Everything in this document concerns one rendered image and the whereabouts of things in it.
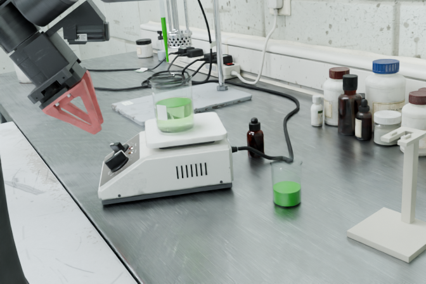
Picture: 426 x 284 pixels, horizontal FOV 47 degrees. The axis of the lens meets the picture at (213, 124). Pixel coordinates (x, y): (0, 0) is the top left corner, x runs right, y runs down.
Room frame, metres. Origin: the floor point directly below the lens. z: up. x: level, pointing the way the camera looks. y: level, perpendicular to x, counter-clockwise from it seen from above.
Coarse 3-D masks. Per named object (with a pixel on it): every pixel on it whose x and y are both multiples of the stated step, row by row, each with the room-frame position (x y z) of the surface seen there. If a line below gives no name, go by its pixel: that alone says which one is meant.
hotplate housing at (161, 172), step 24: (144, 144) 0.71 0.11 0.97; (192, 144) 0.68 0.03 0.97; (216, 144) 0.68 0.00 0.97; (144, 168) 0.65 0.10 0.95; (168, 168) 0.66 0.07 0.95; (192, 168) 0.66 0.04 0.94; (216, 168) 0.66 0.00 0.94; (120, 192) 0.65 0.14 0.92; (144, 192) 0.65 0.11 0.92; (168, 192) 0.66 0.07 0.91; (192, 192) 0.66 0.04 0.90
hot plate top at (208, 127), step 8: (208, 112) 0.79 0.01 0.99; (152, 120) 0.77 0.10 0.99; (200, 120) 0.75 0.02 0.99; (208, 120) 0.74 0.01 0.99; (216, 120) 0.74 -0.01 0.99; (152, 128) 0.73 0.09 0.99; (200, 128) 0.71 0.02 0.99; (208, 128) 0.70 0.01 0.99; (216, 128) 0.70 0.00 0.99; (224, 128) 0.70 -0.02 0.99; (152, 136) 0.69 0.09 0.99; (160, 136) 0.68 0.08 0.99; (168, 136) 0.68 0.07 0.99; (176, 136) 0.68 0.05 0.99; (184, 136) 0.68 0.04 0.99; (192, 136) 0.67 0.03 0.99; (200, 136) 0.67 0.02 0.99; (208, 136) 0.67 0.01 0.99; (216, 136) 0.67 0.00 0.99; (224, 136) 0.67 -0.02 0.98; (152, 144) 0.66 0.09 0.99; (160, 144) 0.66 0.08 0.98; (168, 144) 0.66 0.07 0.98; (176, 144) 0.66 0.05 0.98; (184, 144) 0.66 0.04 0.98
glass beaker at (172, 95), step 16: (160, 80) 0.74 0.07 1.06; (176, 80) 0.74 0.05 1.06; (160, 96) 0.69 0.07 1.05; (176, 96) 0.68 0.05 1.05; (192, 96) 0.71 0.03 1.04; (160, 112) 0.69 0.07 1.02; (176, 112) 0.68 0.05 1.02; (192, 112) 0.70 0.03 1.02; (160, 128) 0.69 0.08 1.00; (176, 128) 0.68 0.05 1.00; (192, 128) 0.70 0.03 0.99
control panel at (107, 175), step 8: (136, 136) 0.77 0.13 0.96; (128, 144) 0.75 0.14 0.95; (136, 144) 0.73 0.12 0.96; (112, 152) 0.77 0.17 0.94; (128, 152) 0.72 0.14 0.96; (136, 152) 0.69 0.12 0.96; (104, 160) 0.75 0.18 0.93; (128, 160) 0.68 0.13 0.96; (136, 160) 0.66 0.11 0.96; (104, 168) 0.72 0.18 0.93; (104, 176) 0.68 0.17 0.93; (112, 176) 0.66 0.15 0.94
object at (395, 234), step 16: (400, 128) 0.53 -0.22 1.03; (400, 144) 0.49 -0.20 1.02; (416, 144) 0.52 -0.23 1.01; (416, 160) 0.52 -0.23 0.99; (416, 176) 0.52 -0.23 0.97; (384, 208) 0.56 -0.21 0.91; (368, 224) 0.52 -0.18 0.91; (384, 224) 0.52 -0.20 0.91; (400, 224) 0.52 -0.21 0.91; (416, 224) 0.52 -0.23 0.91; (368, 240) 0.49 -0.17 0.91; (384, 240) 0.49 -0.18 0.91; (400, 240) 0.48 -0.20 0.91; (416, 240) 0.48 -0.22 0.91; (400, 256) 0.46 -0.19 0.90; (416, 256) 0.46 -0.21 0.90
